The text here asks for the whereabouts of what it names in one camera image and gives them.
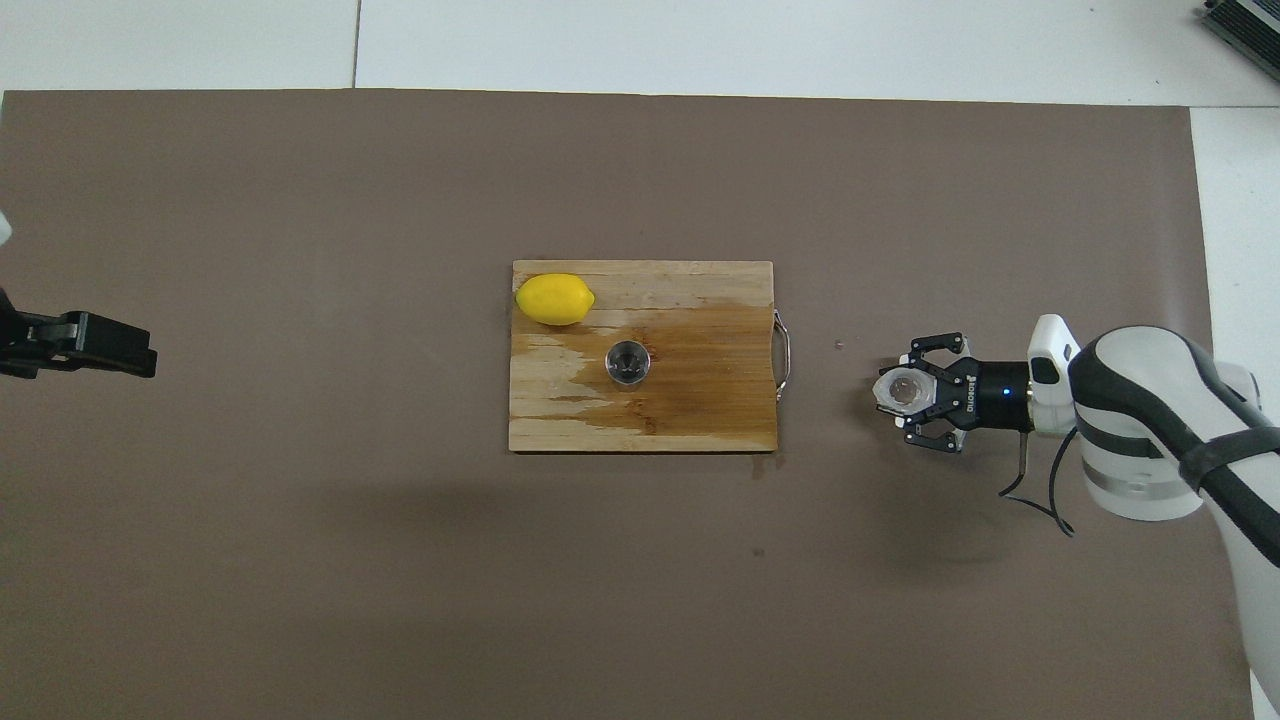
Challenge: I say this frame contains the wooden cutting board, metal handle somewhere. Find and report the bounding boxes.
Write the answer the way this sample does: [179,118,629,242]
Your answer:
[508,260,794,454]

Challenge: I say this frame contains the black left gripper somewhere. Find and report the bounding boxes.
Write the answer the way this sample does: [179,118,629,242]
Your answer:
[0,288,159,380]

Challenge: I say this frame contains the yellow lemon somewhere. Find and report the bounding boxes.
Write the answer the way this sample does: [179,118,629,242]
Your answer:
[515,273,596,327]

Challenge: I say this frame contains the steel double jigger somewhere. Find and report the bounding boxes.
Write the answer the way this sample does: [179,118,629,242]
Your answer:
[606,338,653,388]

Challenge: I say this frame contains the brown table mat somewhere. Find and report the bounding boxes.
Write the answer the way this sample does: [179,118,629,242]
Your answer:
[0,88,1256,720]

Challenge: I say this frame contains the black ribbed metal device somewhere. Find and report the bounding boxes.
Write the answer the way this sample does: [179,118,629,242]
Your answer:
[1200,0,1280,73]

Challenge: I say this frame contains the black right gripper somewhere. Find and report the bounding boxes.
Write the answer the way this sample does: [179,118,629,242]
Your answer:
[898,332,1037,457]

